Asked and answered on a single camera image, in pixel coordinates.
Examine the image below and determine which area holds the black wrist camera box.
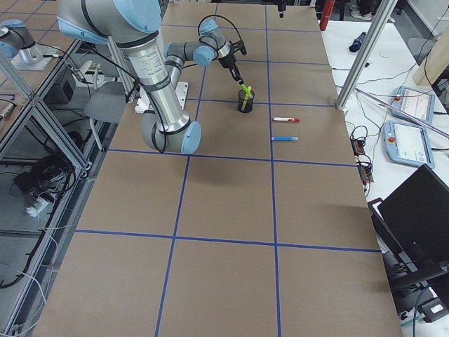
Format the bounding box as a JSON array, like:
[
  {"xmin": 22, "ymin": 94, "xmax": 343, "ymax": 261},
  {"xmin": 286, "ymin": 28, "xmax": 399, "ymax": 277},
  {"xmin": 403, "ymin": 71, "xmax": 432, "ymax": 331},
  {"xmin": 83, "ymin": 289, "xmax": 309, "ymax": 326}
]
[{"xmin": 229, "ymin": 39, "xmax": 247, "ymax": 55}]

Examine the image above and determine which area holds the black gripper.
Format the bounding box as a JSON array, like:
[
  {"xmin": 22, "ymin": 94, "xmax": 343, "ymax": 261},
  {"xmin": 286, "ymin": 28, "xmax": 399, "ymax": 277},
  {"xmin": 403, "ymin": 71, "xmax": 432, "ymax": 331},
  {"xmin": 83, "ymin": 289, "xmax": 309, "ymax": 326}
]
[{"xmin": 219, "ymin": 0, "xmax": 285, "ymax": 84}]

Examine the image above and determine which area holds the blue marker pen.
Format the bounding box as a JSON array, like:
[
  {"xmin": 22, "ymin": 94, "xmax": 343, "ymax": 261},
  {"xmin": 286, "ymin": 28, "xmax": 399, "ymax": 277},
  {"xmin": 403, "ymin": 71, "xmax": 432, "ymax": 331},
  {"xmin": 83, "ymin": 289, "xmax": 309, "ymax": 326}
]
[{"xmin": 271, "ymin": 136, "xmax": 299, "ymax": 142}]

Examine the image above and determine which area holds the black laptop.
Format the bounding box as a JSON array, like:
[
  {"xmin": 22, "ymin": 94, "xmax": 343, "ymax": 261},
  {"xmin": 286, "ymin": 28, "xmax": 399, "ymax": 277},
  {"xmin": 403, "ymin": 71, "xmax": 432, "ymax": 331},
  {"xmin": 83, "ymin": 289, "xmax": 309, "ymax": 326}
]
[{"xmin": 371, "ymin": 164, "xmax": 448, "ymax": 297}]

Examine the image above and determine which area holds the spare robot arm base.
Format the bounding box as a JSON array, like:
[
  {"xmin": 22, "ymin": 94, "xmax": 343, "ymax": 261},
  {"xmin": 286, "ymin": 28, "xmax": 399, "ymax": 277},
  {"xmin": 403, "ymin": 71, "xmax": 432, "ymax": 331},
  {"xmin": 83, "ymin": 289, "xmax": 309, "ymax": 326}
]
[{"xmin": 1, "ymin": 19, "xmax": 50, "ymax": 71}]

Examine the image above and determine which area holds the orange circuit board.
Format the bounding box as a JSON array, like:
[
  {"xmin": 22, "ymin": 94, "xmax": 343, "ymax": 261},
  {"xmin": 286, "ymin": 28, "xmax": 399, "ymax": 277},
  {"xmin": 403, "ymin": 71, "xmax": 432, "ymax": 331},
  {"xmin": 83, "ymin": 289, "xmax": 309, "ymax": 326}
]
[{"xmin": 351, "ymin": 138, "xmax": 366, "ymax": 156}]

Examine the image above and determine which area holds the white pedestal base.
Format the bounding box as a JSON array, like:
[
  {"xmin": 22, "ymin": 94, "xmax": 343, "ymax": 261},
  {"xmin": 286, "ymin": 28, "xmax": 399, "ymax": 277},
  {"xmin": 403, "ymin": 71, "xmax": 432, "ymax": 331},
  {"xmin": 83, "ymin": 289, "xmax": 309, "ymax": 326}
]
[{"xmin": 135, "ymin": 81, "xmax": 189, "ymax": 114}]

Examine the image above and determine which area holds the red white marker pen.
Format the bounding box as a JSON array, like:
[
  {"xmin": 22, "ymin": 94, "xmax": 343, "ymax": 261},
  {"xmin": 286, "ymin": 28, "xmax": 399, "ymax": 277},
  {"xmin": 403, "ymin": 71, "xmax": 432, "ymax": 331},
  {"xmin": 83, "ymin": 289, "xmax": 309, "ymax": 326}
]
[{"xmin": 272, "ymin": 117, "xmax": 300, "ymax": 123}]

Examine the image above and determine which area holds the green highlighter pen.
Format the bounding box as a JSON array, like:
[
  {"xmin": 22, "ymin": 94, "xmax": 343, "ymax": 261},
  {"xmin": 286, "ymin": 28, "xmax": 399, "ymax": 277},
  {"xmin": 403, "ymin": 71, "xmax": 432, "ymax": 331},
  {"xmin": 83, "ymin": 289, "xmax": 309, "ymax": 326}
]
[{"xmin": 241, "ymin": 84, "xmax": 253, "ymax": 100}]

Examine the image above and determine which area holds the red fire extinguisher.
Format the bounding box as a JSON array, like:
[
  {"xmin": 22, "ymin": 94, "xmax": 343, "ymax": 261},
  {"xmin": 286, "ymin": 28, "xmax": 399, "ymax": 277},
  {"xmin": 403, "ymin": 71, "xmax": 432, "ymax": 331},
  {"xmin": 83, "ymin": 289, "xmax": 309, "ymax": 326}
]
[{"xmin": 319, "ymin": 0, "xmax": 335, "ymax": 32}]

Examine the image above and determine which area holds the lower teach pendant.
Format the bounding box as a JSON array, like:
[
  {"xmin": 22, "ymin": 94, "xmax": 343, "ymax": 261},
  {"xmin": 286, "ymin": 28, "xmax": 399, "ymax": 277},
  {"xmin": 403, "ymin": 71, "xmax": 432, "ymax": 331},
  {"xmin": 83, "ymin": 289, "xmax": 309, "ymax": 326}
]
[{"xmin": 383, "ymin": 121, "xmax": 435, "ymax": 169}]

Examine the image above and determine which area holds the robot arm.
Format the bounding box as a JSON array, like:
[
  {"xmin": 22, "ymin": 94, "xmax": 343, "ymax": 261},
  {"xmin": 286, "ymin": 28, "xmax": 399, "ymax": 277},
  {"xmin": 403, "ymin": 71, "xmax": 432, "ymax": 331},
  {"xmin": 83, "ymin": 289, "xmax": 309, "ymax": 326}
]
[{"xmin": 57, "ymin": 0, "xmax": 246, "ymax": 154}]

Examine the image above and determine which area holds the grey chair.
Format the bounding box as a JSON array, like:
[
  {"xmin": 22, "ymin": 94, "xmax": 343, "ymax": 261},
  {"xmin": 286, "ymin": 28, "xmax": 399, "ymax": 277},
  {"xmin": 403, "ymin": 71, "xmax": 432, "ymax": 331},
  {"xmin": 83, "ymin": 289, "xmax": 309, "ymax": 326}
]
[{"xmin": 83, "ymin": 81, "xmax": 127, "ymax": 152}]

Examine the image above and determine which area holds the teach pendant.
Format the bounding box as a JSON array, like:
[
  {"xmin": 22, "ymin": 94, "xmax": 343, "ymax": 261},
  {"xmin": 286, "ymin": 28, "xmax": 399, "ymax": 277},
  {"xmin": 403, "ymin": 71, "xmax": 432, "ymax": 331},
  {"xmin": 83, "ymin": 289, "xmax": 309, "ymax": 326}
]
[
  {"xmin": 383, "ymin": 121, "xmax": 435, "ymax": 169},
  {"xmin": 390, "ymin": 86, "xmax": 436, "ymax": 124}
]

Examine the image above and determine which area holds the aluminium frame post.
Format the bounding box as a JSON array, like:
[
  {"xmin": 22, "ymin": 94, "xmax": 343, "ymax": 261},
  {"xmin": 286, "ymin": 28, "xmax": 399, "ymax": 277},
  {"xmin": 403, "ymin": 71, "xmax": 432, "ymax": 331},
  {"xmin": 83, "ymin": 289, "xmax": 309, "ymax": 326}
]
[{"xmin": 335, "ymin": 0, "xmax": 398, "ymax": 110}]

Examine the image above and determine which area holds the black mesh pen cup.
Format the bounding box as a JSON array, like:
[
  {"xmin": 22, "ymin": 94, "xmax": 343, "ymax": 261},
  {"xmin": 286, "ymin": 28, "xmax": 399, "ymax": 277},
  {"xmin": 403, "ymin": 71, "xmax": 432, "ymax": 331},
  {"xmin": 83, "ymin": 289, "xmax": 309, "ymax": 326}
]
[{"xmin": 237, "ymin": 89, "xmax": 255, "ymax": 113}]

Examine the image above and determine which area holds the yellow highlighter pen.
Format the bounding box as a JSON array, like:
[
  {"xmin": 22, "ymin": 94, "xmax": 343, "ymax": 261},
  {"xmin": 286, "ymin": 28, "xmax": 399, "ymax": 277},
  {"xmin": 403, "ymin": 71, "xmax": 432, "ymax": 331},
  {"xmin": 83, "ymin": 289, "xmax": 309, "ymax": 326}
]
[{"xmin": 242, "ymin": 86, "xmax": 253, "ymax": 110}]

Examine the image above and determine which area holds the upper teach pendant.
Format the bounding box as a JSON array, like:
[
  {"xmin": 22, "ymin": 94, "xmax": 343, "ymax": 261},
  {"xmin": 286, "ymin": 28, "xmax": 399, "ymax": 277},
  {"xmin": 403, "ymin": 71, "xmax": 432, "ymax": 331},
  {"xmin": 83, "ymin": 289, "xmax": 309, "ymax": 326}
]
[{"xmin": 390, "ymin": 86, "xmax": 436, "ymax": 124}]

